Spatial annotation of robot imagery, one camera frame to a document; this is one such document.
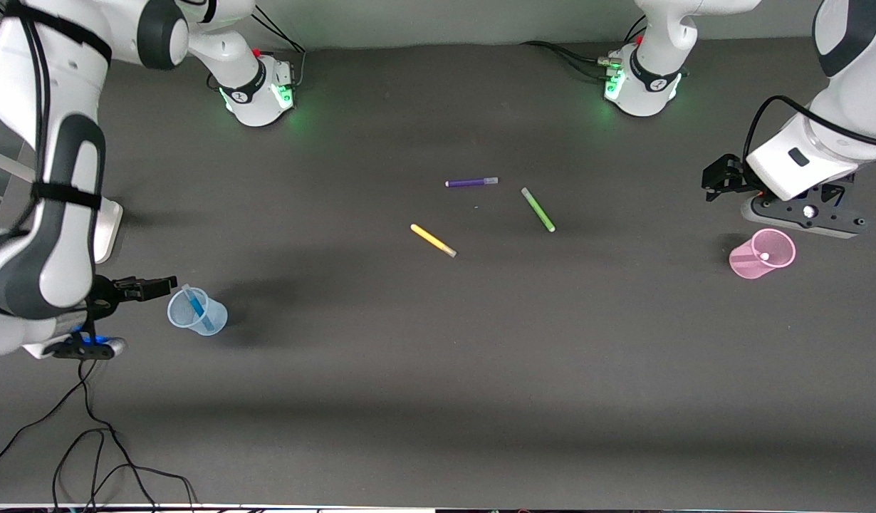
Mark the yellow marker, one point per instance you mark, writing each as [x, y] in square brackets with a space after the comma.
[432, 240]

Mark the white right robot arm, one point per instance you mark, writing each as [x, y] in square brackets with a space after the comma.
[25, 85]

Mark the blue marker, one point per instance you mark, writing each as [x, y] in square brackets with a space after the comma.
[198, 310]

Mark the translucent blue plastic cup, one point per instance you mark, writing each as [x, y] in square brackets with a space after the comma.
[214, 319]

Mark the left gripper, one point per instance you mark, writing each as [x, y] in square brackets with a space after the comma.
[734, 177]

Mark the white stand with base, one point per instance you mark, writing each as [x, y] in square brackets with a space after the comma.
[110, 228]

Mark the translucent pink plastic cup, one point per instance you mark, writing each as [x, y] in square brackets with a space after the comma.
[780, 242]

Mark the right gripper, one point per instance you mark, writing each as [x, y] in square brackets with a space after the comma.
[107, 292]

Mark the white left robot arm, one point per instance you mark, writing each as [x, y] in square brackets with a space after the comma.
[858, 92]

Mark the pink marker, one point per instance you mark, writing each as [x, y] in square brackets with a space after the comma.
[755, 254]

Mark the green marker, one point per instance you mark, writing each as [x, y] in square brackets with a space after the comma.
[538, 209]

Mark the purple marker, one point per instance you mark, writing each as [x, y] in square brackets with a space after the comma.
[470, 182]

